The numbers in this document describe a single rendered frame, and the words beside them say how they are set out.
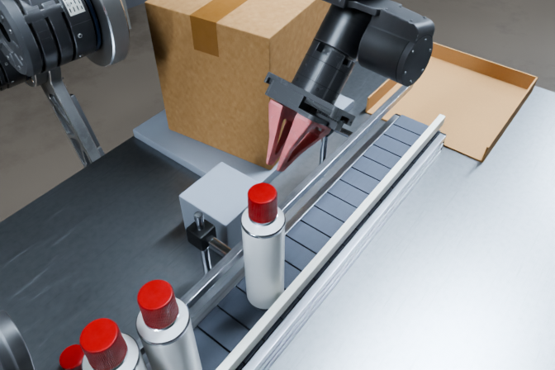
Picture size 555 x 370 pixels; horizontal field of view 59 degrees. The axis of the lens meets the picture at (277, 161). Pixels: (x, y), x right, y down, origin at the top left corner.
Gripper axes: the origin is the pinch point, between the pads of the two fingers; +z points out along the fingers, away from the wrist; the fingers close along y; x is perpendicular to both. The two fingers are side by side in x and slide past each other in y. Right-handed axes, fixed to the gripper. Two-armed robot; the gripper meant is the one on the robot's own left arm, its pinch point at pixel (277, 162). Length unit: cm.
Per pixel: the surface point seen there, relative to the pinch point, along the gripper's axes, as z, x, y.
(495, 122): -21, 59, 12
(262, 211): 4.6, -5.6, 3.8
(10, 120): 69, 99, -185
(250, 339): 20.3, 0.0, 7.8
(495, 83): -30, 70, 7
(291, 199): 5.4, 10.5, -0.3
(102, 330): 16.7, -21.2, 2.9
